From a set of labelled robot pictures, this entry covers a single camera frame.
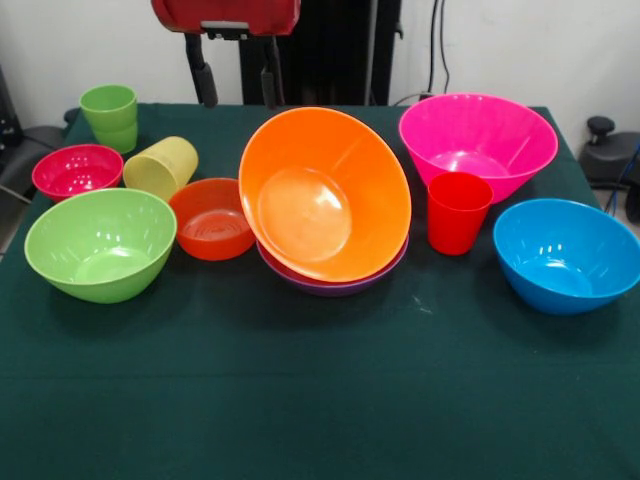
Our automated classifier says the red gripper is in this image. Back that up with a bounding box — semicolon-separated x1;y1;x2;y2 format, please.
150;0;303;110

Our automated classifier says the large orange bowl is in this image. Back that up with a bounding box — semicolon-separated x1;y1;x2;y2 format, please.
237;106;413;284

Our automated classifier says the yellow cup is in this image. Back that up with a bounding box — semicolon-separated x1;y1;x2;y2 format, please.
122;135;200;202

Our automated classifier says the green cup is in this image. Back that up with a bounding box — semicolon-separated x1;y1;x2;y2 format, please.
78;83;139;155

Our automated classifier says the small orange-red bowl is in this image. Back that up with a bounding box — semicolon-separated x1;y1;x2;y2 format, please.
168;177;257;262

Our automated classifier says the small crimson bowl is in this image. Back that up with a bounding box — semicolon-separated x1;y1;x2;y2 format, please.
31;143;125;204

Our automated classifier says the light green bowl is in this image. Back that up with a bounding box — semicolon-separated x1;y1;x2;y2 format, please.
23;187;178;305

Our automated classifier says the purple bowl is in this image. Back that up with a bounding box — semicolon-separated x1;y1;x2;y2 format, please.
255;232;410;298

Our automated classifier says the large pink bowl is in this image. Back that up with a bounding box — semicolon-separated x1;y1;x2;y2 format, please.
398;92;560;205

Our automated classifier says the red cup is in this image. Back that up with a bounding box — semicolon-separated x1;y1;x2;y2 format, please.
426;171;495;257

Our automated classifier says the dark green tablecloth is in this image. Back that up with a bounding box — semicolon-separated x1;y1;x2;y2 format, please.
0;102;640;480

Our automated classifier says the blue bowl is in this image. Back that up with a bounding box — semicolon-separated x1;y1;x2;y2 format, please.
492;198;640;317

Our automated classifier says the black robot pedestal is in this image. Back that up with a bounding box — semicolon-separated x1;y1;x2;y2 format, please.
234;0;406;107

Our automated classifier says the grey pedestal foot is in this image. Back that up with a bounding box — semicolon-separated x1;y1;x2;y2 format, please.
579;116;640;187
0;124;66;196

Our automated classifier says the blue cable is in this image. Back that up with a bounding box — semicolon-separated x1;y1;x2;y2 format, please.
603;144;640;214

